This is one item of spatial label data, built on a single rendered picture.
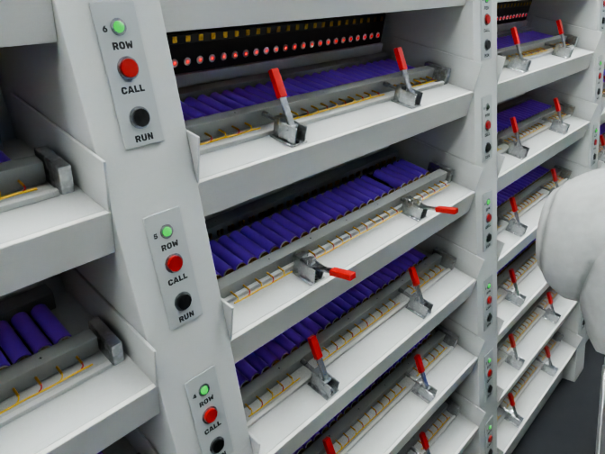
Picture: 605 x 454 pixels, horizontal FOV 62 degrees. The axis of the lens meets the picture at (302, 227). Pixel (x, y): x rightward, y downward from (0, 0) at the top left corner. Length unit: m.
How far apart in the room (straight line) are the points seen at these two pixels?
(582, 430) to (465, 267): 0.88
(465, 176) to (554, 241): 0.54
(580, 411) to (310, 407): 1.27
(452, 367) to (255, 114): 0.71
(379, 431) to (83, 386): 0.58
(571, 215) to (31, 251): 0.46
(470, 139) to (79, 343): 0.74
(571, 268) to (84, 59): 0.45
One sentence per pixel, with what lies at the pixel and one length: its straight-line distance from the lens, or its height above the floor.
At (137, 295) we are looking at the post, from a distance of 0.51.
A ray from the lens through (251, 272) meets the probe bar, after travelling 0.65.
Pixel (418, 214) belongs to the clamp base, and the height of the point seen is 0.90.
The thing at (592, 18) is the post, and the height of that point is 1.16.
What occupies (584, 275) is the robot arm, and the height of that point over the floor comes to 0.98.
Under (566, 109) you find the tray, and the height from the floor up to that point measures 0.92.
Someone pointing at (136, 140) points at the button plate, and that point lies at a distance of 0.49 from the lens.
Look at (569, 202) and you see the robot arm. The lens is 0.50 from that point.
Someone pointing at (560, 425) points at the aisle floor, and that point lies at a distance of 1.84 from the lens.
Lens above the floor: 1.19
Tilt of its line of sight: 20 degrees down
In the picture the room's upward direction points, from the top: 8 degrees counter-clockwise
